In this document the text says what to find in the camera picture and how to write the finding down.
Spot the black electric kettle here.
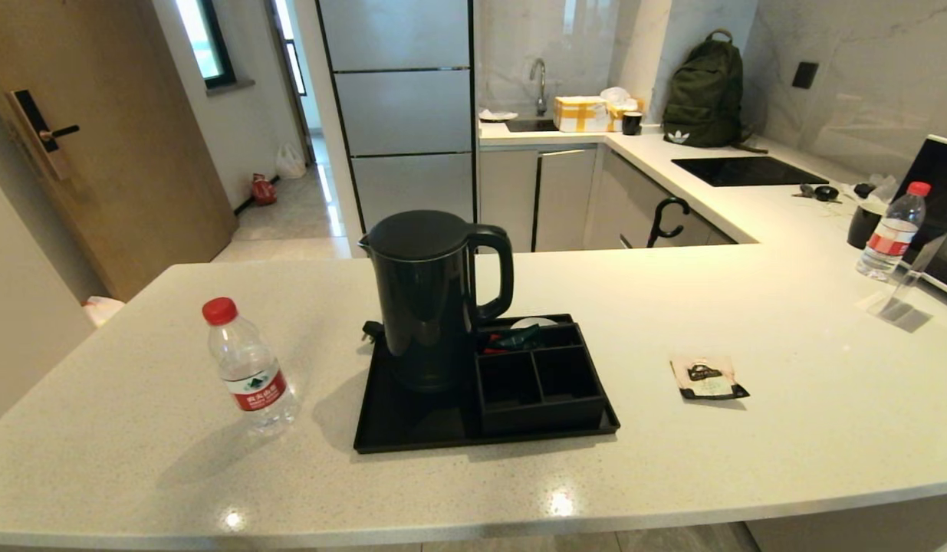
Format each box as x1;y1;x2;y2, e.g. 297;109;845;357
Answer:
357;209;515;394

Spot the clear water bottle green logo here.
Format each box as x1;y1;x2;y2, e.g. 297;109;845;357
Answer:
202;297;300;438

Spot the pink tea bag packet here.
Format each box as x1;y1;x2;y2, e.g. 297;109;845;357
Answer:
670;355;750;401

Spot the black cylindrical container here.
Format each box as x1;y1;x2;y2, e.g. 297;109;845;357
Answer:
847;201;884;249

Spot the clear water bottle red label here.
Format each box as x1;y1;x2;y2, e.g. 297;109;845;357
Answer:
856;181;932;281

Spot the dark green red sachet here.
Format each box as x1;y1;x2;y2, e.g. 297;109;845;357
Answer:
481;324;543;355

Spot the grey cabinet door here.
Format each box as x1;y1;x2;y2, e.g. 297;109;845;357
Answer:
536;147;598;252
479;148;539;253

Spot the black compartment organizer box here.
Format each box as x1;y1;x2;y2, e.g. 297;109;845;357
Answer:
473;322;608;435

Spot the black rectangular serving tray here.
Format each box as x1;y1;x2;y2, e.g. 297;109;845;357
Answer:
353;313;621;454

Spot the grey corner cabinet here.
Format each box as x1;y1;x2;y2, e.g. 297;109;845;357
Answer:
584;146;738;250

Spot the silver refrigerator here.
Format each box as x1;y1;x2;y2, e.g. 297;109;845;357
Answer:
317;0;478;250

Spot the white box yellow tape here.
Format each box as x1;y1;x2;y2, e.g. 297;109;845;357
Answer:
553;95;610;133

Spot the chrome sink faucet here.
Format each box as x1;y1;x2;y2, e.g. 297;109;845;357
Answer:
529;57;549;116

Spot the white plastic bag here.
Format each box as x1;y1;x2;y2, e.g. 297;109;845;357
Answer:
275;143;307;179

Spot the black induction cooktop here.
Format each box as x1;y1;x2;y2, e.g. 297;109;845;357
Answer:
671;156;830;187

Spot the green backpack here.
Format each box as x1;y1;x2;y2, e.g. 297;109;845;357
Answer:
662;29;769;153

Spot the dark framed window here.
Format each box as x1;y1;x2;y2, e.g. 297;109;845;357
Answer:
174;0;236;89

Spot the wooden door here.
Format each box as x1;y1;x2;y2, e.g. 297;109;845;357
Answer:
0;0;238;301

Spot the crumpled clear plastic wrap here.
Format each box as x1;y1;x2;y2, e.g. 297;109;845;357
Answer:
854;175;900;206

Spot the clear acrylic sign holder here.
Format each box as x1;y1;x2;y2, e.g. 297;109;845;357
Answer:
866;230;947;332

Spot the white framed black appliance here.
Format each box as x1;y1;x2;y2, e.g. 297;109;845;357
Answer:
895;134;947;301

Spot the black umbrella hook handle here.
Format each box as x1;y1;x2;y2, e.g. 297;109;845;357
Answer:
646;196;691;248

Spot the black door lock handle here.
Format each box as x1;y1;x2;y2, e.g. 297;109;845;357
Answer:
5;89;81;181

